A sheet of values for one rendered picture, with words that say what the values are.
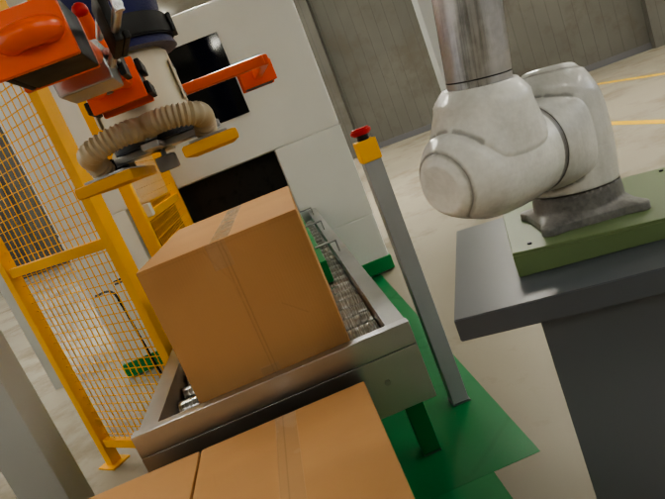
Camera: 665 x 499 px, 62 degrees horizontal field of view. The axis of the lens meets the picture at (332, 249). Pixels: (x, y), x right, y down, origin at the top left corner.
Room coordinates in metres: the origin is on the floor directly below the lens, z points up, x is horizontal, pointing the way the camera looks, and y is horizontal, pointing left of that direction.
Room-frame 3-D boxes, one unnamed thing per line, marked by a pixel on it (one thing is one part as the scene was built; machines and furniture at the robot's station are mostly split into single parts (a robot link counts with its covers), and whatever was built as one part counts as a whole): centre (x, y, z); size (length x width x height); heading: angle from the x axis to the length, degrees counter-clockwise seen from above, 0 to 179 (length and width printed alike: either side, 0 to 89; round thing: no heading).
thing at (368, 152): (1.82, -0.23, 0.50); 0.07 x 0.07 x 1.00; 3
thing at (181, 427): (1.23, 0.25, 0.58); 0.70 x 0.03 x 0.06; 93
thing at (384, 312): (2.41, -0.02, 0.50); 2.31 x 0.05 x 0.19; 3
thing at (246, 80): (1.47, 0.02, 1.27); 0.09 x 0.08 x 0.05; 97
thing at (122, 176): (1.13, 0.33, 1.17); 0.34 x 0.10 x 0.05; 7
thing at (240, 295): (1.58, 0.25, 0.75); 0.60 x 0.40 x 0.40; 1
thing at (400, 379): (1.22, 0.25, 0.48); 0.70 x 0.03 x 0.15; 93
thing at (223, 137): (1.15, 0.15, 1.17); 0.34 x 0.10 x 0.05; 7
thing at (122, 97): (0.89, 0.21, 1.27); 0.10 x 0.08 x 0.06; 97
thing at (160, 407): (2.38, 0.63, 0.50); 2.31 x 0.05 x 0.19; 3
